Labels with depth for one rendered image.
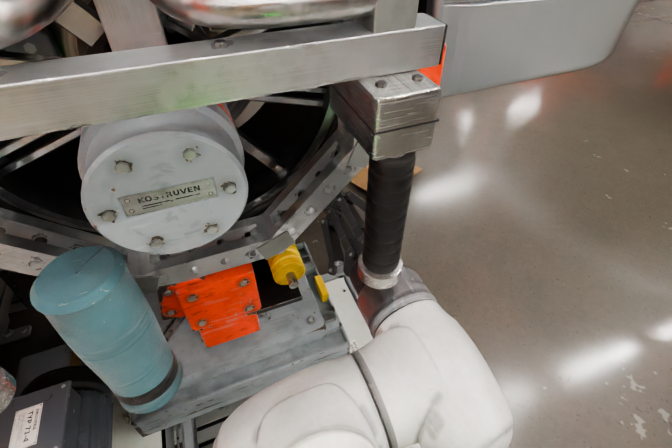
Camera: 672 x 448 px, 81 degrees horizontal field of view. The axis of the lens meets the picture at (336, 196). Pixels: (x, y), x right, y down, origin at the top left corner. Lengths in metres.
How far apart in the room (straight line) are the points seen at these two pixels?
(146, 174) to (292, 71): 0.14
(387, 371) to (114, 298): 0.29
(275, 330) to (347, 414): 0.60
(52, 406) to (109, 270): 0.37
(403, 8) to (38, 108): 0.22
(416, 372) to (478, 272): 1.03
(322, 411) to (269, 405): 0.06
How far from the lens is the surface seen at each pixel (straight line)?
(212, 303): 0.68
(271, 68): 0.26
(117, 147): 0.32
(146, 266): 0.63
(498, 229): 1.61
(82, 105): 0.26
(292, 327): 0.98
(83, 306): 0.47
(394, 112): 0.27
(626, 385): 1.40
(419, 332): 0.44
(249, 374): 1.03
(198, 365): 0.98
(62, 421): 0.79
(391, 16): 0.28
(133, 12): 0.44
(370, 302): 0.49
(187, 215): 0.36
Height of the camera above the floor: 1.07
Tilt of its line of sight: 41 degrees down
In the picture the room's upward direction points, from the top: straight up
